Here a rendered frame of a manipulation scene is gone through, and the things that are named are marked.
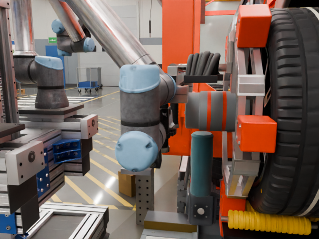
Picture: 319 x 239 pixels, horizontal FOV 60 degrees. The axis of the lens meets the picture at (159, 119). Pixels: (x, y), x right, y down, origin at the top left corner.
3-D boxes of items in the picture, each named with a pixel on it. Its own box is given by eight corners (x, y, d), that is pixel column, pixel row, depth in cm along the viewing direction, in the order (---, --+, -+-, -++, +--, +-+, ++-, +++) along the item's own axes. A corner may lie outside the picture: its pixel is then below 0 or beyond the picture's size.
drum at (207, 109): (249, 136, 90) (251, 93, 87) (183, 134, 93) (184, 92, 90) (243, 127, 103) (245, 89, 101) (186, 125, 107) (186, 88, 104)
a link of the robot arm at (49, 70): (51, 86, 121) (49, 54, 118) (28, 86, 126) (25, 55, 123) (70, 85, 132) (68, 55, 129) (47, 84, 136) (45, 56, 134)
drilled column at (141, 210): (151, 225, 177) (151, 163, 169) (136, 224, 179) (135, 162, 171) (154, 217, 187) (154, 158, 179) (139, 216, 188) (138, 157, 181)
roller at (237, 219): (319, 240, 84) (321, 222, 83) (220, 231, 89) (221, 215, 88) (312, 229, 90) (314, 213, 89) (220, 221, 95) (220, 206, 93)
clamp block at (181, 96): (187, 103, 78) (187, 85, 77) (155, 103, 80) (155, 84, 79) (188, 101, 83) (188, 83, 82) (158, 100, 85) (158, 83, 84)
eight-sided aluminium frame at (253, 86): (255, 228, 74) (271, 14, 64) (230, 225, 75) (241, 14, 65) (234, 160, 127) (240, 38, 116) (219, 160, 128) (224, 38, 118)
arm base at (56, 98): (27, 108, 124) (25, 86, 122) (45, 104, 138) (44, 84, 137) (59, 109, 122) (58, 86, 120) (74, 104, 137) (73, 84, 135)
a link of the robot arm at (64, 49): (70, 55, 148) (69, 34, 146) (54, 56, 152) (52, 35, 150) (79, 56, 156) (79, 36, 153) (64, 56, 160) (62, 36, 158)
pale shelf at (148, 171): (150, 176, 150) (150, 170, 149) (120, 174, 152) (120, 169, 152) (162, 151, 192) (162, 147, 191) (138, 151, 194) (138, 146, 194)
